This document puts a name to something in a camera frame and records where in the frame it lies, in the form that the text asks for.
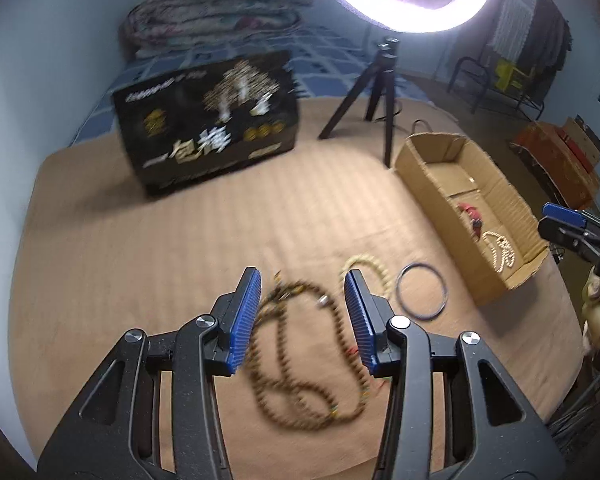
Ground white pearl necklace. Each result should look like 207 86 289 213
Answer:
482 230 518 276

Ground person's right hand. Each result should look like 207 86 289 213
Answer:
581 267 600 358

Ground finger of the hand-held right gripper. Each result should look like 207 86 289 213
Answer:
542 202 600 237
537 216 600 262

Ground orange cloth covered box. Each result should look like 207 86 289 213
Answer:
510 121 600 211

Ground striped hanging cloth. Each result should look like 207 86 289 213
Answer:
490 0 541 66

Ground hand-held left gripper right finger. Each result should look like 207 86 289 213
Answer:
343 269 566 480

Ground black printed bag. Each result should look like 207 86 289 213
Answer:
111 50 301 198

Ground black power cable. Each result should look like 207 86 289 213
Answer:
367 115 461 136

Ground red strap watch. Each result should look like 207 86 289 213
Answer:
455 202 486 241

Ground dark bangle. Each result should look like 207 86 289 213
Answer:
395 262 451 321

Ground folded floral quilt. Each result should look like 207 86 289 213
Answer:
117 0 313 61

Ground black tripod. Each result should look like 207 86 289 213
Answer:
317 37 406 168

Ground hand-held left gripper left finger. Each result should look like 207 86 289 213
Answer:
37 266 263 480

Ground dark hanging clothes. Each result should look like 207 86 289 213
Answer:
522 0 573 91

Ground blue patterned bedsheet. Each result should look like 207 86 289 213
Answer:
70 25 461 148

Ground black clothes rack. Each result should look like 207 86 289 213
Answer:
447 0 576 121

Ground cardboard box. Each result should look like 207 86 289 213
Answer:
392 132 551 306

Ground cream bead bracelet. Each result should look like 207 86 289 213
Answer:
341 255 393 306

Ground brown bead necklace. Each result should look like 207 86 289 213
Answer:
247 270 373 431

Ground floor cable bundle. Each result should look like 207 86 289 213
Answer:
545 375 600 441

